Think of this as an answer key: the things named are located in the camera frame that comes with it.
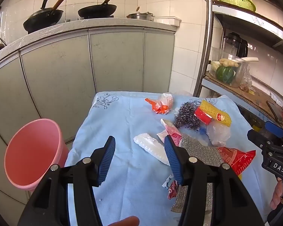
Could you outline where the yellow sponge pack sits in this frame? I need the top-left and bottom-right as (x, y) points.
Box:
(198, 99), (233, 126)

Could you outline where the metal shelf rack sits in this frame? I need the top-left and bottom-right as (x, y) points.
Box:
(193, 0), (283, 132)

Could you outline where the person's right hand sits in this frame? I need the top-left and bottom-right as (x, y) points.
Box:
(270, 181), (283, 210)

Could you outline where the small red and white wrapper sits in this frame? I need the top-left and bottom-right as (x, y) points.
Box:
(161, 174), (180, 200)

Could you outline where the white radish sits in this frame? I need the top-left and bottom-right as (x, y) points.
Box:
(236, 57), (259, 63)

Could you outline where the orange and white wrapper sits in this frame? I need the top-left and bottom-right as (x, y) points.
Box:
(145, 92), (174, 115)

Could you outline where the white foam piece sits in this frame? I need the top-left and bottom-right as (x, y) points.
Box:
(134, 133), (170, 166)

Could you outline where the pink plastic bucket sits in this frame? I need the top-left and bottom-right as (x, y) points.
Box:
(4, 119), (70, 191)

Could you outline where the cardboard sheet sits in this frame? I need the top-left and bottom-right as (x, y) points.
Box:
(204, 73), (283, 123)

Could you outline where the green plastic basket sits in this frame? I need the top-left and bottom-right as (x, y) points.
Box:
(217, 0), (256, 12)

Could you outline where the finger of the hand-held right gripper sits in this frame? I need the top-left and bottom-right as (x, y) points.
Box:
(247, 129), (277, 150)
(265, 121), (283, 144)

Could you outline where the black wok with wooden handle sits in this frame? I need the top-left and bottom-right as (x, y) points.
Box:
(78, 0), (121, 18)
(23, 0), (72, 33)

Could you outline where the steel pot with lid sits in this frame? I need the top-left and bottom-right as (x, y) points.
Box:
(127, 12), (154, 21)

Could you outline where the person's left hand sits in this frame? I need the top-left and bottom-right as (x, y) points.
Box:
(112, 215), (140, 226)

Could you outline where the green squash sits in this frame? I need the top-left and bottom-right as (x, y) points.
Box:
(215, 66), (237, 84)

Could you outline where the steel wool scrubber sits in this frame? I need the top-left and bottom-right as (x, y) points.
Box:
(173, 102), (202, 130)

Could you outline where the white plastic container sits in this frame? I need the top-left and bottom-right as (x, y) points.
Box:
(153, 16), (181, 27)

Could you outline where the light blue floral cloth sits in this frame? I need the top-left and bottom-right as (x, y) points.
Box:
(65, 91), (274, 226)

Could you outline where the ginger root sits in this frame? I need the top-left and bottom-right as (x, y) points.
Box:
(219, 58), (239, 67)

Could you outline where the silver scouring cloth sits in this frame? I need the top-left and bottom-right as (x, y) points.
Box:
(171, 133), (224, 226)

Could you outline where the clear plastic container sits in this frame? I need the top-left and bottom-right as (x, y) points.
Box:
(211, 47), (248, 87)

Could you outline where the plastic bag of food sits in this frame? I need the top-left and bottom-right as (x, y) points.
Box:
(239, 72), (253, 92)

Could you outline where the pink and white wrapper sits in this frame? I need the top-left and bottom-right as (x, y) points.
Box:
(157, 119), (183, 147)

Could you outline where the black power cable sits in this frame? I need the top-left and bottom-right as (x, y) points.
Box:
(0, 7), (5, 45)

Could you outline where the red snack bag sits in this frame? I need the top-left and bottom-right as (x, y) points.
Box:
(217, 146), (256, 176)

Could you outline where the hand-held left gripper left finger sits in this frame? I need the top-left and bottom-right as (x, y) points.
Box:
(18, 135), (116, 226)

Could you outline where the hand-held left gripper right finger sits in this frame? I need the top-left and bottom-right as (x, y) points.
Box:
(164, 135), (266, 226)

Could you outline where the clear plastic bag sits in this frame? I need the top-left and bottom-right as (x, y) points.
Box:
(206, 122), (231, 147)

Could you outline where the pale green kitchen cabinet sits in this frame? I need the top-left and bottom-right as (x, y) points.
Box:
(0, 27), (176, 205)

